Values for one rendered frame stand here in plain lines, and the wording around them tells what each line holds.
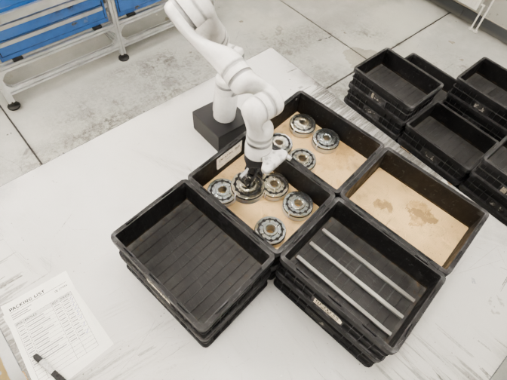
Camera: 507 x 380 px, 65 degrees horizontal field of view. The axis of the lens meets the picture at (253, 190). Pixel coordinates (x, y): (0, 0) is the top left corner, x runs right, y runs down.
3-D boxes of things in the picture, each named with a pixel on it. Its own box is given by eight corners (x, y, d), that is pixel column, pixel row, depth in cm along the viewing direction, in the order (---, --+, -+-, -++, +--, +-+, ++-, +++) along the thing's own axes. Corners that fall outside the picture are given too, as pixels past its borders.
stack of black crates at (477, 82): (422, 132, 254) (456, 77, 217) (448, 111, 266) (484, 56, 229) (476, 171, 239) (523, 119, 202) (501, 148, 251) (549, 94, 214)
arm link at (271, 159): (266, 176, 105) (268, 162, 100) (236, 152, 109) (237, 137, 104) (288, 157, 109) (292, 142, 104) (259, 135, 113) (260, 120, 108)
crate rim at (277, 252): (185, 181, 131) (185, 176, 129) (247, 133, 144) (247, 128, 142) (276, 259, 118) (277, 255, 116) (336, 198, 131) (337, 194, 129)
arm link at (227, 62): (219, 85, 93) (247, 62, 92) (155, 1, 96) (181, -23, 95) (228, 95, 102) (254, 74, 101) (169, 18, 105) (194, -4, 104)
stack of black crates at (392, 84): (333, 124, 254) (352, 67, 216) (364, 103, 266) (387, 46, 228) (382, 163, 238) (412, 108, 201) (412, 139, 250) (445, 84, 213)
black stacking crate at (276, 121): (247, 149, 152) (248, 130, 143) (296, 111, 165) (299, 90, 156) (329, 212, 139) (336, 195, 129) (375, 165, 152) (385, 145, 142)
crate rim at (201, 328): (109, 239, 118) (107, 235, 116) (185, 181, 131) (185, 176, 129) (202, 335, 104) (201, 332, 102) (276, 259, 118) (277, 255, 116)
